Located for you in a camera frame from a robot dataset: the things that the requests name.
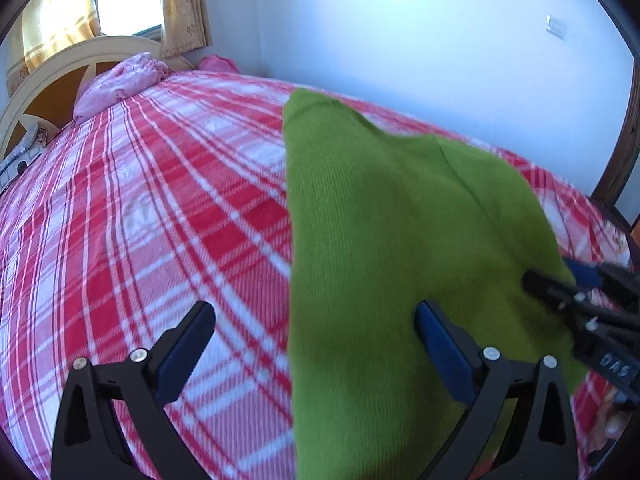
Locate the cream wooden headboard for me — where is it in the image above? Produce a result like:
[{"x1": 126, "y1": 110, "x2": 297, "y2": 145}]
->
[{"x1": 0, "y1": 35, "x2": 196, "y2": 161}]

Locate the white wall socket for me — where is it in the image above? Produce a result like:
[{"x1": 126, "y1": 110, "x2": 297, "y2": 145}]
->
[{"x1": 546, "y1": 15, "x2": 570, "y2": 41}]

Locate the person's right hand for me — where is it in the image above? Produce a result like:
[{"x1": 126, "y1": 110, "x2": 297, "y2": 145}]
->
[{"x1": 602, "y1": 400, "x2": 632, "y2": 437}]

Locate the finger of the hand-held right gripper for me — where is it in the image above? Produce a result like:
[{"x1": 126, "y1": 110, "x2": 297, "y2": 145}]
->
[
  {"x1": 522, "y1": 269, "x2": 596, "y2": 313},
  {"x1": 565, "y1": 259, "x2": 640, "y2": 307}
]

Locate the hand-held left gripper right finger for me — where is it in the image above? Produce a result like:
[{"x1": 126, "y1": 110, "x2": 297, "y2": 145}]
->
[{"x1": 414, "y1": 301, "x2": 581, "y2": 480}]

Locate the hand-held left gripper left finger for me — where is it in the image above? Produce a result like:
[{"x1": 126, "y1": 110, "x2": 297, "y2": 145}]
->
[{"x1": 50, "y1": 301, "x2": 217, "y2": 480}]

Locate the red plaid bedsheet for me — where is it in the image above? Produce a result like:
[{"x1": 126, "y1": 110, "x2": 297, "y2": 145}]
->
[{"x1": 0, "y1": 71, "x2": 636, "y2": 480}]

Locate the dark wooden frame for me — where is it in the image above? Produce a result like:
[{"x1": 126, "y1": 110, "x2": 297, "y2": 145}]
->
[{"x1": 590, "y1": 55, "x2": 640, "y2": 228}]

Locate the grey patterned pillow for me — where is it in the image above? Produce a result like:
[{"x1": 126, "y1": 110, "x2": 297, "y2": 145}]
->
[{"x1": 0, "y1": 125, "x2": 51, "y2": 191}]

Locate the pink cloth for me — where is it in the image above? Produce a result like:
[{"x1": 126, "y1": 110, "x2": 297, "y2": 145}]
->
[{"x1": 197, "y1": 54, "x2": 238, "y2": 73}]

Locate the yellow patterned curtain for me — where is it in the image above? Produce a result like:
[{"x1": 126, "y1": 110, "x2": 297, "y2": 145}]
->
[
  {"x1": 160, "y1": 0, "x2": 213, "y2": 58},
  {"x1": 5, "y1": 0, "x2": 101, "y2": 96}
]

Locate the pink pillow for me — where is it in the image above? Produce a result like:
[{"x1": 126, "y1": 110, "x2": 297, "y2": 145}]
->
[{"x1": 74, "y1": 52, "x2": 171, "y2": 122}]

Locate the green knit sweater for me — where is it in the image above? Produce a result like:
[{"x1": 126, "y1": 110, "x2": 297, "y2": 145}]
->
[{"x1": 282, "y1": 88, "x2": 591, "y2": 480}]

